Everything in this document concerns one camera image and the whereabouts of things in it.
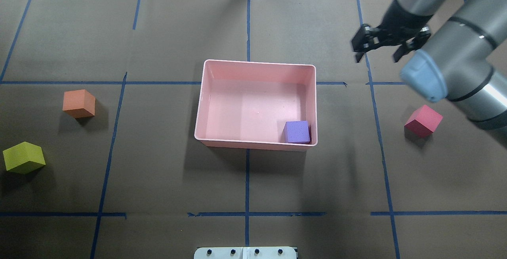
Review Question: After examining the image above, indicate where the white mounting post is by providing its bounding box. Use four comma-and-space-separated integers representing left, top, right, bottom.
194, 246, 299, 259

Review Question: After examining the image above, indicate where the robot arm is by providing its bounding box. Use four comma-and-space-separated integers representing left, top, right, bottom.
351, 0, 506, 130

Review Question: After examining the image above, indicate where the red foam block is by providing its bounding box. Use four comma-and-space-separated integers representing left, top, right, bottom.
404, 105, 443, 138

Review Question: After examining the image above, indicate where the yellow-green foam block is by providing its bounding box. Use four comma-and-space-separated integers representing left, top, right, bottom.
2, 142, 46, 175

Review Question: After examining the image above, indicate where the purple foam block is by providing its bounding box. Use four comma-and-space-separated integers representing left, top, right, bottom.
283, 120, 311, 144

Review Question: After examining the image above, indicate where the orange foam block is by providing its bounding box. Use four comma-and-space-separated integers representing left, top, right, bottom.
62, 90, 96, 119

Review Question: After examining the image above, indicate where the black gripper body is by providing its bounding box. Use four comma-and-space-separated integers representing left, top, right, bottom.
370, 0, 432, 48

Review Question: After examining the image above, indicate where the pink plastic bin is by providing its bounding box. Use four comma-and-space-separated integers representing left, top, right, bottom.
194, 60, 318, 151

